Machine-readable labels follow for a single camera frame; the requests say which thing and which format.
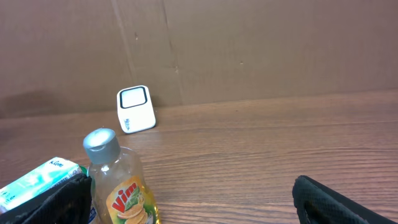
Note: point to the white barcode scanner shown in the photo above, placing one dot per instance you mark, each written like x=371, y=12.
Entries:
x=135, y=109

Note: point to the yellow dish soap bottle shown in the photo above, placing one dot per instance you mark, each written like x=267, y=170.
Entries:
x=118, y=189

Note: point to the teal tissue pack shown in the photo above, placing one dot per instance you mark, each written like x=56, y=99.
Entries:
x=29, y=191

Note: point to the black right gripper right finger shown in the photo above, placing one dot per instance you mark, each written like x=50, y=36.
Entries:
x=318, y=204

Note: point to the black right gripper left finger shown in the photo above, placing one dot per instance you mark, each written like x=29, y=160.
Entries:
x=67, y=203

